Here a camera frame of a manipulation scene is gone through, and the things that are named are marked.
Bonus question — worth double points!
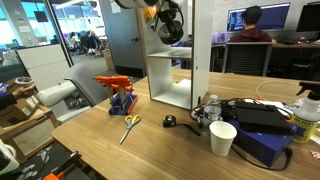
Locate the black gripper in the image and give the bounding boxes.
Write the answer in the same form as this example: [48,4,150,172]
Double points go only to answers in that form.
[157,0,184,30]

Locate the grey tape roll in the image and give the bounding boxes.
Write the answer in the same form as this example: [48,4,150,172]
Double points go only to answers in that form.
[158,20,183,45]

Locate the white wooden shelf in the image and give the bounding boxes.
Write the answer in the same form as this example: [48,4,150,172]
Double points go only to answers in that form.
[137,0,214,109]

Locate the black yellow tape measure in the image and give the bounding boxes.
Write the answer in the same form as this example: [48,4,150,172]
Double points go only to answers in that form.
[162,115,200,136]

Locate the person in maroon hoodie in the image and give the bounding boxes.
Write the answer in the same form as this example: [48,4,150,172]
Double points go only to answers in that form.
[229,6,277,45]

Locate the black mesh office chair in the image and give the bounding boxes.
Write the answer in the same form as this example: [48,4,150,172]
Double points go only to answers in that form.
[222,42,272,76]

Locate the orange blue tool rack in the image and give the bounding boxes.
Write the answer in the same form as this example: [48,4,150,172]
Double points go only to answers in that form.
[95,75,138,115]

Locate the clear water bottle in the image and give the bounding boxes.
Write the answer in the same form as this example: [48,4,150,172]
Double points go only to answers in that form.
[202,94,222,136]

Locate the computer monitor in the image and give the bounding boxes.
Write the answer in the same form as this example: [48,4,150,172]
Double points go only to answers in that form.
[226,2,292,33]

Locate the grey office chair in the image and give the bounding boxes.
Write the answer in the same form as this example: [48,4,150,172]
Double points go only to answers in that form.
[36,64,115,107]

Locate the white paper cup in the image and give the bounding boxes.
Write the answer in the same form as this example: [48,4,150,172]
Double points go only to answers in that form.
[209,121,237,157]

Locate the black power brick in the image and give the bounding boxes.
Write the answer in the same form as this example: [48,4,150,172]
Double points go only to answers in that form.
[235,102,293,135]

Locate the blue box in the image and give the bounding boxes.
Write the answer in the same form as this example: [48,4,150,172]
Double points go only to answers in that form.
[229,120,293,167]

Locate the spray bottle yellow label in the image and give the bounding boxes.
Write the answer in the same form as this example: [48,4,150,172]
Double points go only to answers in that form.
[291,81,320,143]

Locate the yellow handled scissors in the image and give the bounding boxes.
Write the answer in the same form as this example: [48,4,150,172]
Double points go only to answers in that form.
[120,115,141,144]

